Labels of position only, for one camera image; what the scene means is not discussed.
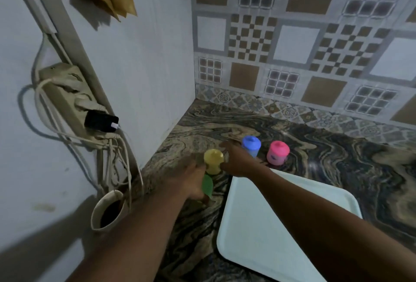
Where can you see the person's right hand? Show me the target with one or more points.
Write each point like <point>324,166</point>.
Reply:
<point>243,163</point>

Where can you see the person's left hand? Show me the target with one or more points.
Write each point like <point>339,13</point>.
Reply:
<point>188,181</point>

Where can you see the person's left fingers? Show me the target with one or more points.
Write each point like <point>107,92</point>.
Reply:
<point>197,168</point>

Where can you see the person's right fingers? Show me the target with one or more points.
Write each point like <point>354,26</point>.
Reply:
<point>226,149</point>

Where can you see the green plastic jar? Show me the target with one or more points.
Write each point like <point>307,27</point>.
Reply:
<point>207,187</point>

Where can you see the person's left forearm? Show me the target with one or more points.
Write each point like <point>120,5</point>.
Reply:
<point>139,236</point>

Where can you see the person's right forearm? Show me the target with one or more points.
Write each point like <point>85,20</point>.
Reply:
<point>325,226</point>

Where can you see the yellow plastic jar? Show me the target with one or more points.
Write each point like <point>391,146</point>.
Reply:
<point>213,161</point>

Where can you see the blue plastic jar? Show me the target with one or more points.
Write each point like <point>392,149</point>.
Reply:
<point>251,145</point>

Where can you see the pink plastic jar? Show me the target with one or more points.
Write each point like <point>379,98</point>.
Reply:
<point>278,152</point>

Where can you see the white plastic tray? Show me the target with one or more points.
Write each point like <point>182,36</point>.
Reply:
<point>260,226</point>

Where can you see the black charger plug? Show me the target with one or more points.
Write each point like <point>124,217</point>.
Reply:
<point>100,120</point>

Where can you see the cream ceramic mug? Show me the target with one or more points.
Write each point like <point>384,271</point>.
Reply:
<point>97,213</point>

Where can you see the beige power strip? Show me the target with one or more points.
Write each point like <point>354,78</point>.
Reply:
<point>61,96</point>

